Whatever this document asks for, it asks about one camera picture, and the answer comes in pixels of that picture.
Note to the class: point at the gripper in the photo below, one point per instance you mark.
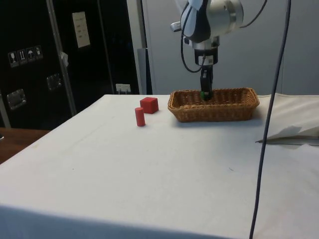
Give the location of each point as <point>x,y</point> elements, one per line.
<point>207,56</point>

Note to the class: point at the green ball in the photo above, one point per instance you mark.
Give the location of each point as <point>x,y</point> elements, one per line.
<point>202,94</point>

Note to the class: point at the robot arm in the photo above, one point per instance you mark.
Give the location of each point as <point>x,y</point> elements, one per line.
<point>221,15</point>

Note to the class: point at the wicker basket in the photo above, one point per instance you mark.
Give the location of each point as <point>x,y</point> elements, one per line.
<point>214,112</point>

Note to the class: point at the red cylinder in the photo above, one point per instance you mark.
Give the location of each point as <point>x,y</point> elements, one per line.
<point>140,117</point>

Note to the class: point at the pale lockers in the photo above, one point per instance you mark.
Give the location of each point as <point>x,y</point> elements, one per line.
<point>164,62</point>

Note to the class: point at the red cube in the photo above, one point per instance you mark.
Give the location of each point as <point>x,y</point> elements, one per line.
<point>149,105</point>

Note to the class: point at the black cabinet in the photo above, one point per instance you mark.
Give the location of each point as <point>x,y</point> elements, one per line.
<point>32,87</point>

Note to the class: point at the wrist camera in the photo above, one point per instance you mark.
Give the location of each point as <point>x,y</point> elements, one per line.
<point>175,26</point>

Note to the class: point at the white wall socket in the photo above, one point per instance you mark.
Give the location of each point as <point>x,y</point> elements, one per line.
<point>123,87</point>

